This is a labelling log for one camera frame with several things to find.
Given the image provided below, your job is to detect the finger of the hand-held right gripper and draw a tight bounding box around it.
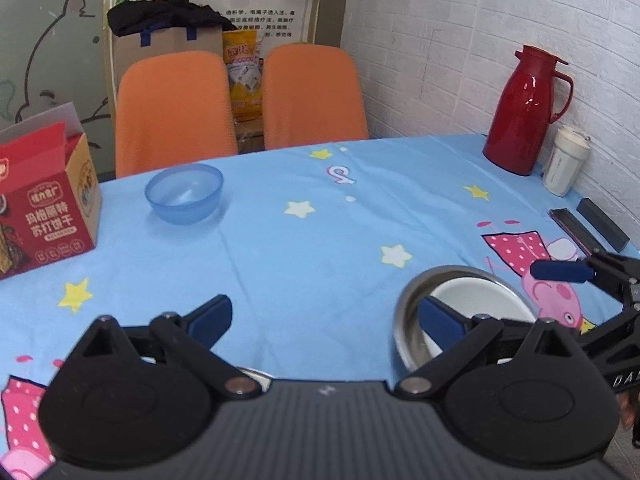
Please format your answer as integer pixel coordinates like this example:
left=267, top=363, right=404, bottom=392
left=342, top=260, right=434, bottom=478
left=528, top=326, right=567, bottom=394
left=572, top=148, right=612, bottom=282
left=530, top=251, right=640, bottom=307
left=575, top=302, right=640, bottom=361

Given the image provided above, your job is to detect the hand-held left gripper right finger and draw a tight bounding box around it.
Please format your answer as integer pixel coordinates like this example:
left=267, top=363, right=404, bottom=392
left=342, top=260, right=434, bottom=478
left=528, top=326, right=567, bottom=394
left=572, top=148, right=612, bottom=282
left=394, top=296, right=601, bottom=401

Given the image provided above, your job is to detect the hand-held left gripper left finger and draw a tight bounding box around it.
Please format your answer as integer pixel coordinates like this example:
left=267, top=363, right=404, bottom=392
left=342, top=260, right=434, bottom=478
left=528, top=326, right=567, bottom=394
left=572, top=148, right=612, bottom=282
left=47, top=294, right=261, bottom=402

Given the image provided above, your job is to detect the steel bowl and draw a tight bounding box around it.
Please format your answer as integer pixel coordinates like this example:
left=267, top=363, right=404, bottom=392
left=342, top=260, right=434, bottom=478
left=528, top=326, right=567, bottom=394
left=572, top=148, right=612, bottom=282
left=393, top=265, right=539, bottom=374

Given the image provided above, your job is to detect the white bowl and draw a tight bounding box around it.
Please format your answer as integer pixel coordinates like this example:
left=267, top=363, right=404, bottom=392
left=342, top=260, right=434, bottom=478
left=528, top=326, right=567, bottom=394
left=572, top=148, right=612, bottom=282
left=429, top=280, right=537, bottom=357

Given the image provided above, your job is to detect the blue plastic bowl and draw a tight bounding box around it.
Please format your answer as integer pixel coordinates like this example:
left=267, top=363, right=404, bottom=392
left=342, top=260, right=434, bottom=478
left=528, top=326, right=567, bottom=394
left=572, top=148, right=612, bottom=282
left=145, top=163, right=224, bottom=226

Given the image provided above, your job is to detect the person's right hand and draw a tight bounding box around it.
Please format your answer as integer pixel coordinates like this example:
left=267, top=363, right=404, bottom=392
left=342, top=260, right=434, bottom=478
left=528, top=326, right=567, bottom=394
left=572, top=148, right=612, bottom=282
left=619, top=390, right=638, bottom=431

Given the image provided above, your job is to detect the black flat remote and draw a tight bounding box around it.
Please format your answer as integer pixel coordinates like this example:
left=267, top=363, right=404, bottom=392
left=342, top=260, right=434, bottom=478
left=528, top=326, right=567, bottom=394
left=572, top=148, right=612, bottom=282
left=549, top=208, right=601, bottom=259

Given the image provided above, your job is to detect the black rectangular case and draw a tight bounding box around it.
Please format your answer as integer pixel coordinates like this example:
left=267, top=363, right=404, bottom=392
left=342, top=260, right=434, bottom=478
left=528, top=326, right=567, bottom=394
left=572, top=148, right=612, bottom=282
left=576, top=198, right=630, bottom=253

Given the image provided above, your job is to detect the white tumbler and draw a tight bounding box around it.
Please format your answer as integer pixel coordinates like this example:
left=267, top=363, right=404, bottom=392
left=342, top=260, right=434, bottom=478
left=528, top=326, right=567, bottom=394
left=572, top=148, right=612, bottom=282
left=542, top=126, right=592, bottom=198

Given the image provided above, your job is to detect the blue printed tablecloth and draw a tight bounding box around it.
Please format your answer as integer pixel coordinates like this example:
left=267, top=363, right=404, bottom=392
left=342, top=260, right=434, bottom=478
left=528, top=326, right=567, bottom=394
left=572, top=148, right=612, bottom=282
left=0, top=134, right=640, bottom=466

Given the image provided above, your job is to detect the red thermos jug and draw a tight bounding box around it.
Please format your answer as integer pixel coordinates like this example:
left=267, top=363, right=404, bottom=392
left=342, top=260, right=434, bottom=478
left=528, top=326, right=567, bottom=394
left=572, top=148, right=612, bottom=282
left=482, top=45, right=574, bottom=177

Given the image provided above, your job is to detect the red snack box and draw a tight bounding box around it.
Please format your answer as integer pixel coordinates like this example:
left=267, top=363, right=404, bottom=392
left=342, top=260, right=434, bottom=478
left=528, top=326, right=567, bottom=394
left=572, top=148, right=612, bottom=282
left=0, top=102, right=103, bottom=281

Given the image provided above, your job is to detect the orange chair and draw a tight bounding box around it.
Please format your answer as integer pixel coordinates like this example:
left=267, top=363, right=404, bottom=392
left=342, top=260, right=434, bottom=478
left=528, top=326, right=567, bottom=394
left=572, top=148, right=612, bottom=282
left=262, top=43, right=370, bottom=151
left=115, top=51, right=239, bottom=179

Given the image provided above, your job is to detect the yellow bag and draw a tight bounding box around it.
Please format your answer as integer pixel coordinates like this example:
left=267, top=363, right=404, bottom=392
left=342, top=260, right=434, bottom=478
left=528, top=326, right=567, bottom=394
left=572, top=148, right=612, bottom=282
left=222, top=29, right=265, bottom=122

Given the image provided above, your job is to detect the cardboard box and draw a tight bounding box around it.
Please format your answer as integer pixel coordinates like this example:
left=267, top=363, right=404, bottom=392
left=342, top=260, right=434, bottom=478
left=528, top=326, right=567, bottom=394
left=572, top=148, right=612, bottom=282
left=111, top=25, right=224, bottom=111

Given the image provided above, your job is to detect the black cloth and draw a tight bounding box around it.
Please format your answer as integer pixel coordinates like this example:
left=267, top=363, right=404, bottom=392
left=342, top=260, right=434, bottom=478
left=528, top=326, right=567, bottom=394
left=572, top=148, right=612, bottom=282
left=106, top=0, right=238, bottom=38

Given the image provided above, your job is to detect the framed calligraphy poster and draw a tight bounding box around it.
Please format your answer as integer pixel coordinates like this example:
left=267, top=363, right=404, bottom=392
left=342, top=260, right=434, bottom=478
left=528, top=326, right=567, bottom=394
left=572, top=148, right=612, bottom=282
left=105, top=0, right=323, bottom=47

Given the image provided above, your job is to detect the frosted glass door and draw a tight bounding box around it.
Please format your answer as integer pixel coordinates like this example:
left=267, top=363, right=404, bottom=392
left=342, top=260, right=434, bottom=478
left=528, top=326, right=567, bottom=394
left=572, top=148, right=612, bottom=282
left=0, top=0, right=117, bottom=186

